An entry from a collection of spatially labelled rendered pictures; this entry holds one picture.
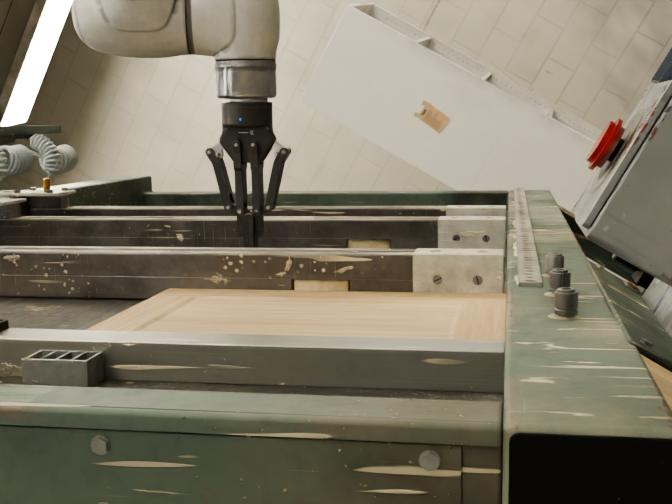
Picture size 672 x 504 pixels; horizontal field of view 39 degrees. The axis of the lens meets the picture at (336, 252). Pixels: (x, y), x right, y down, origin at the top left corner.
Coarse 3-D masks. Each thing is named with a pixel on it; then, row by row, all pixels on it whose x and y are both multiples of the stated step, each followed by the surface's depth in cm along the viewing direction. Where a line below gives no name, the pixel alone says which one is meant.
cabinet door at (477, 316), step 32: (128, 320) 117; (160, 320) 118; (192, 320) 118; (224, 320) 117; (256, 320) 117; (288, 320) 117; (320, 320) 116; (352, 320) 116; (384, 320) 116; (416, 320) 115; (448, 320) 115; (480, 320) 113
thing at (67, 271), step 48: (0, 288) 144; (48, 288) 143; (96, 288) 141; (144, 288) 140; (192, 288) 139; (240, 288) 137; (288, 288) 136; (384, 288) 134; (432, 288) 132; (480, 288) 131
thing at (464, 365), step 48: (0, 336) 99; (48, 336) 99; (96, 336) 99; (144, 336) 98; (192, 336) 98; (240, 336) 97; (288, 336) 97; (336, 336) 97; (288, 384) 93; (336, 384) 92; (384, 384) 92; (432, 384) 91; (480, 384) 90
